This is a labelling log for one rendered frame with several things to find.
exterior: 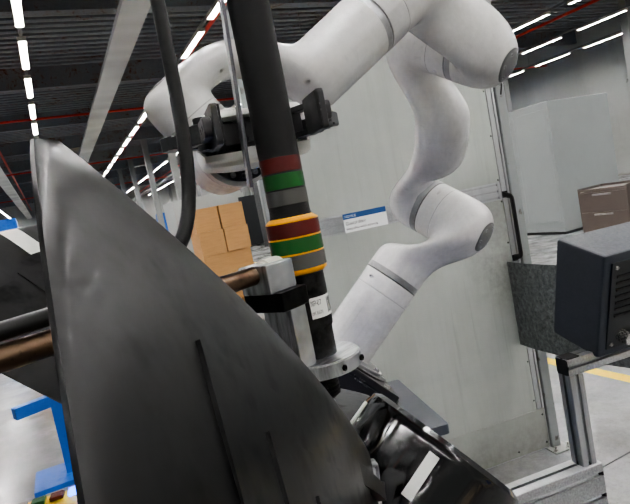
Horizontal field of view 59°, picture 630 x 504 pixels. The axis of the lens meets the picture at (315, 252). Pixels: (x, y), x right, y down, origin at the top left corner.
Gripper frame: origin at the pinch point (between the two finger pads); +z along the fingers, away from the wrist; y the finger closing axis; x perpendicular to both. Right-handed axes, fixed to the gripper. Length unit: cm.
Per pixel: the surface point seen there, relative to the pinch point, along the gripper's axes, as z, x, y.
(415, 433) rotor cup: 13.3, -22.3, -2.0
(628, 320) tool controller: -32, -38, -63
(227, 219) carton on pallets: -814, -13, -106
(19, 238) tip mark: -2.9, -5.7, 20.2
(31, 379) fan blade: 6.9, -14.4, 19.4
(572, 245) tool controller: -36, -23, -57
